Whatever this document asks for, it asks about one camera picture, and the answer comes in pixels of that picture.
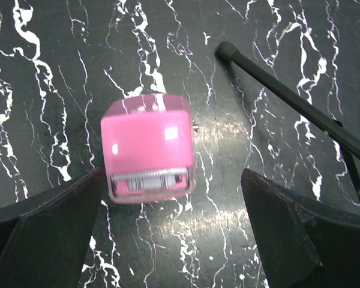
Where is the pink metronome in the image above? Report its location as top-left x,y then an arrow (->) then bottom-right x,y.
100,93 -> 196,204

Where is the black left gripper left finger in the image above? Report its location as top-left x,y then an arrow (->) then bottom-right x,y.
0,167 -> 104,287

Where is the black folding music stand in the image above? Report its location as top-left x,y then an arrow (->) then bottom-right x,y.
215,41 -> 360,202

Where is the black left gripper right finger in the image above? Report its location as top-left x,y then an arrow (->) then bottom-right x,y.
241,169 -> 360,287

